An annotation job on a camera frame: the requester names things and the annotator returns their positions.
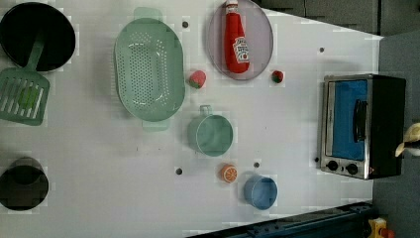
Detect yellow toy banana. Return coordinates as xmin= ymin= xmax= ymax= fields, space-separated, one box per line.
xmin=395 ymin=123 xmax=420 ymax=157

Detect black toaster oven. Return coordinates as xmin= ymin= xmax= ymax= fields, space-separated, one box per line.
xmin=319 ymin=73 xmax=406 ymax=180

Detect green measuring cup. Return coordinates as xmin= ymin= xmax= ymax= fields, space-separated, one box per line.
xmin=187 ymin=105 xmax=234 ymax=157

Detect pink toy strawberry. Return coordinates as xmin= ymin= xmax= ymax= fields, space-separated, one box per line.
xmin=188 ymin=70 xmax=206 ymax=88

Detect orange slice toy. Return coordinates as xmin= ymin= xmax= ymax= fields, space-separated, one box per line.
xmin=220 ymin=165 xmax=238 ymax=183

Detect red toy strawberry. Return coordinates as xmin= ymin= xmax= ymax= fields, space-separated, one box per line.
xmin=271 ymin=70 xmax=284 ymax=83

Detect red ketchup bottle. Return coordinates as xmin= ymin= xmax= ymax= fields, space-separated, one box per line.
xmin=224 ymin=0 xmax=250 ymax=73

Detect green perforated colander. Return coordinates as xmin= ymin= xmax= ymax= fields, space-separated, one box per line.
xmin=114 ymin=7 xmax=185 ymax=132

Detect blue cup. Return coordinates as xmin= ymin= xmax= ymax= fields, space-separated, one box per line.
xmin=244 ymin=175 xmax=278 ymax=210

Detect grey round plate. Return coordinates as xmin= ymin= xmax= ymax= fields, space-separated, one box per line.
xmin=206 ymin=0 xmax=273 ymax=80

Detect green lime toy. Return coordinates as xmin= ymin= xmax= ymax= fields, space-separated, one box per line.
xmin=18 ymin=86 xmax=39 ymax=110

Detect green slotted spatula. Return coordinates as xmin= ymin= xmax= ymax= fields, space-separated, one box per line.
xmin=0 ymin=30 xmax=51 ymax=126

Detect dark round cup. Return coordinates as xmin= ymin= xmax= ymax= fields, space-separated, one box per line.
xmin=0 ymin=157 xmax=50 ymax=211

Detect yellow red object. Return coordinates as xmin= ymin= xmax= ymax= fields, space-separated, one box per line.
xmin=368 ymin=217 xmax=395 ymax=238

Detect black pot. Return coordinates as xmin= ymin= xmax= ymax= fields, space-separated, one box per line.
xmin=1 ymin=2 xmax=76 ymax=71

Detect blue metal frame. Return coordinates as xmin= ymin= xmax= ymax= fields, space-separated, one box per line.
xmin=189 ymin=202 xmax=378 ymax=238

